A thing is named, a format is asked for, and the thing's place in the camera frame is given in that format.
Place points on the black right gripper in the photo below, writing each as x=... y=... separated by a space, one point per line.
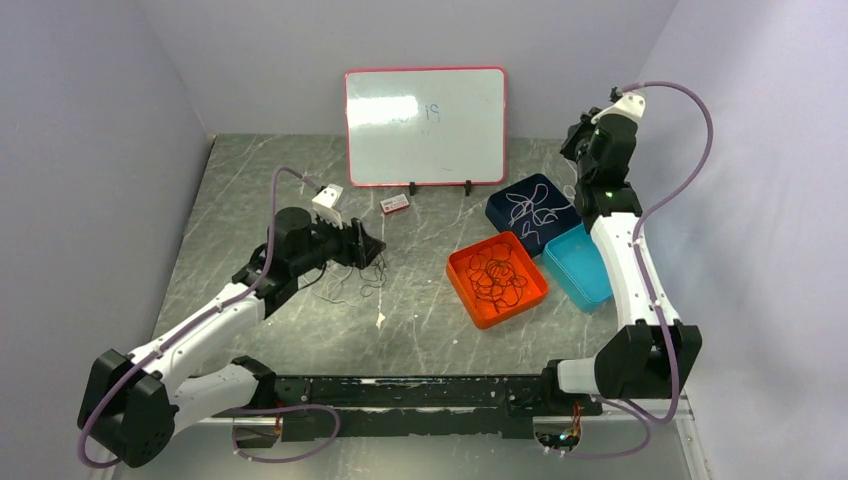
x=575 y=131

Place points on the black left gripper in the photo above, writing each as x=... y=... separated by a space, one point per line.
x=357 y=248

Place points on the dark navy plastic tray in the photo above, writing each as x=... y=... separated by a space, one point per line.
x=534 y=210

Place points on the light blue plastic tray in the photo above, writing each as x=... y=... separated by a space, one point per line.
x=576 y=265

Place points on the orange plastic tray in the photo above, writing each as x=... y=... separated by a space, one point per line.
x=496 y=279

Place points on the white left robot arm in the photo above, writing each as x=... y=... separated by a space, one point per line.
x=134 y=403

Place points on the small red white box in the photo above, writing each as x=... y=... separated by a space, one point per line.
x=394 y=204

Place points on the pink framed whiteboard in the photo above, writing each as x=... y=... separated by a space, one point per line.
x=427 y=126

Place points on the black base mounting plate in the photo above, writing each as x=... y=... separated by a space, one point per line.
x=512 y=406

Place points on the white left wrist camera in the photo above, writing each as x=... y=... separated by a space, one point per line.
x=326 y=204

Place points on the aluminium frame rail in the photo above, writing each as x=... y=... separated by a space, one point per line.
x=204 y=452

